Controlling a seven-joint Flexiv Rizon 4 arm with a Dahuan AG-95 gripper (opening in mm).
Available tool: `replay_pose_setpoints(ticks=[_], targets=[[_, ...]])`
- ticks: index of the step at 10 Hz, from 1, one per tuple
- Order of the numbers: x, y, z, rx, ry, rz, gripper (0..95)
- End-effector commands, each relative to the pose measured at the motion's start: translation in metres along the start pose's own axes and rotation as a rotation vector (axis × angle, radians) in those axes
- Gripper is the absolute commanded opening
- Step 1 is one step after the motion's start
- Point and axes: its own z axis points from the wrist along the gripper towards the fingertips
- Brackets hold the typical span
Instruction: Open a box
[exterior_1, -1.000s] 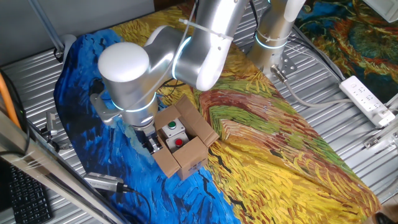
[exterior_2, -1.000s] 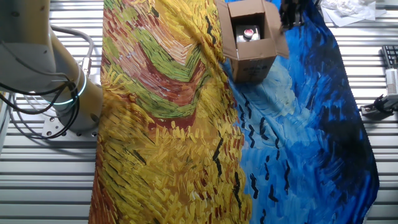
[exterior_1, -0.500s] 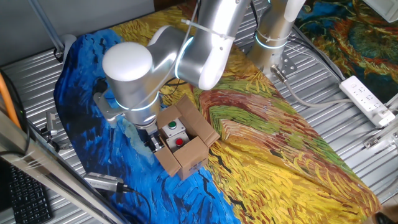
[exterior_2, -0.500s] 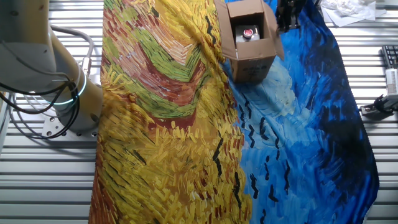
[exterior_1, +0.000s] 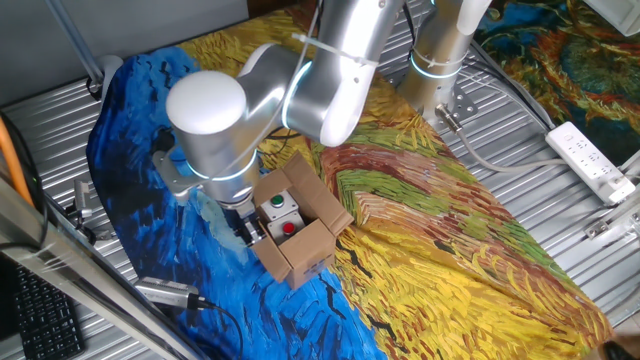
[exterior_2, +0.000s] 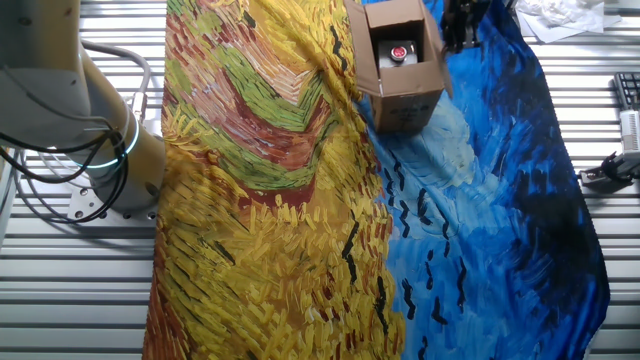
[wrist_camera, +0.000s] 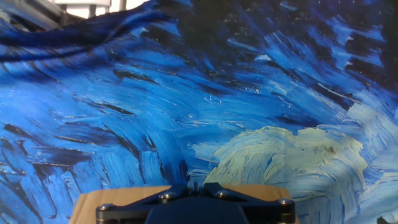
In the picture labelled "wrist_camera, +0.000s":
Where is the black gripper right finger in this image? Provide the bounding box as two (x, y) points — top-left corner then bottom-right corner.
(204, 182), (296, 224)

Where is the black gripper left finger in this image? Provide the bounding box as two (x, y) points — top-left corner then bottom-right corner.
(95, 182), (189, 224)

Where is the brown cardboard box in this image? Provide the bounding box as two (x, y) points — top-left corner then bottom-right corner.
(68, 184), (301, 224)

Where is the blue yellow painted cloth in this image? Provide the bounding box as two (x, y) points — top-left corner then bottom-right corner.
(0, 0), (398, 224)

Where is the aluminium frame beam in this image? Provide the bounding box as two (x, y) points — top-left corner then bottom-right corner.
(0, 0), (68, 31)

